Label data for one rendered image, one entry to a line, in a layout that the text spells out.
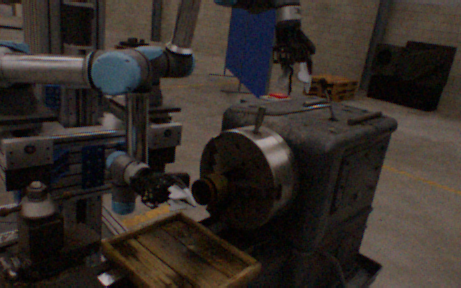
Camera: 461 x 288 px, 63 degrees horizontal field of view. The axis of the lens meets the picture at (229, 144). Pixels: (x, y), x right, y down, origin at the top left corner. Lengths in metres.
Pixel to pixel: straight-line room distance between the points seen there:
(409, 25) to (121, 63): 10.50
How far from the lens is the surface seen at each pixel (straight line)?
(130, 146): 1.28
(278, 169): 1.08
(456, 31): 11.00
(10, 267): 0.95
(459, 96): 10.97
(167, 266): 1.11
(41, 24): 1.59
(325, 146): 1.15
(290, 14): 1.17
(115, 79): 1.07
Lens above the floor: 1.56
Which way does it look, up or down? 19 degrees down
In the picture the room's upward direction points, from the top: 8 degrees clockwise
